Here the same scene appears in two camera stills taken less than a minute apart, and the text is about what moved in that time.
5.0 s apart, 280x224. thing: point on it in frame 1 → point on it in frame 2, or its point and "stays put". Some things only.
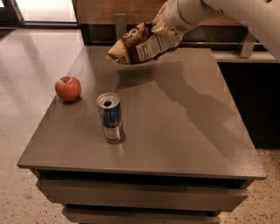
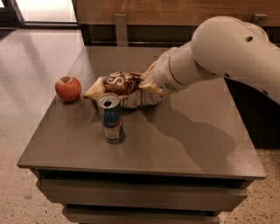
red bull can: (109, 103) stays put
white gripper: (178, 17) → (161, 73)
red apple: (67, 88) stays put
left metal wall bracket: (121, 25) stays put
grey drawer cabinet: (185, 157) stays put
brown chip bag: (139, 44) → (116, 83)
